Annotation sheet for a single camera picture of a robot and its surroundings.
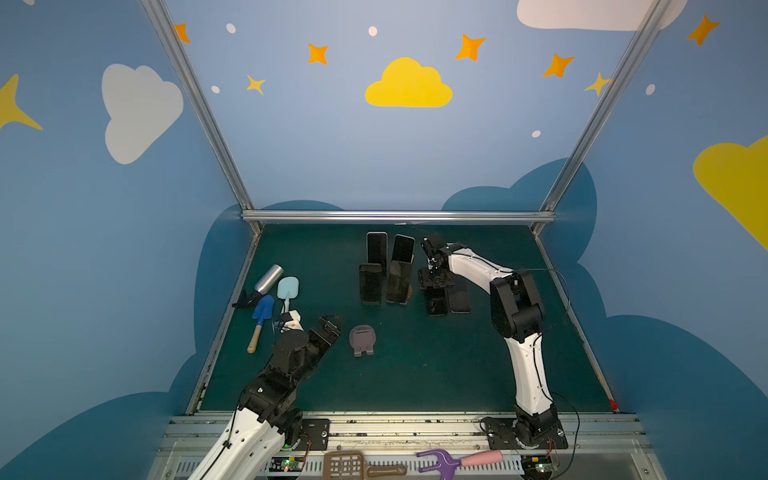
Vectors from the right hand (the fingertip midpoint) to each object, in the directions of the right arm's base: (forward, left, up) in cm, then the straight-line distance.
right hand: (433, 281), depth 104 cm
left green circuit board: (-55, +38, 0) cm, 67 cm away
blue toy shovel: (-16, +56, +1) cm, 58 cm away
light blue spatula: (-6, +51, +1) cm, 51 cm away
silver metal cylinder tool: (-11, +62, +1) cm, 63 cm away
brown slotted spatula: (-55, +22, -1) cm, 59 cm away
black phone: (+7, +20, +8) cm, 23 cm away
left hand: (-26, +27, +14) cm, 40 cm away
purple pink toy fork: (-53, -1, -1) cm, 53 cm away
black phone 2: (+6, +11, +10) cm, 16 cm away
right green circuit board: (-52, -23, -2) cm, 57 cm away
